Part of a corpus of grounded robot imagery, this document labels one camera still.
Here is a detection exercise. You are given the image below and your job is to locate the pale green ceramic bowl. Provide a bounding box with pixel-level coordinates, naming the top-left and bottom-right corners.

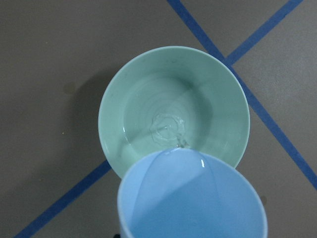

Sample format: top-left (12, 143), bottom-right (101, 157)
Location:
top-left (98, 46), bottom-right (250, 178)

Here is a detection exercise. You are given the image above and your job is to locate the light blue plastic cup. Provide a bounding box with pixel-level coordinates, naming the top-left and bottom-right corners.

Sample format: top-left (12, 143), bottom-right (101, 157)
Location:
top-left (117, 148), bottom-right (268, 238)

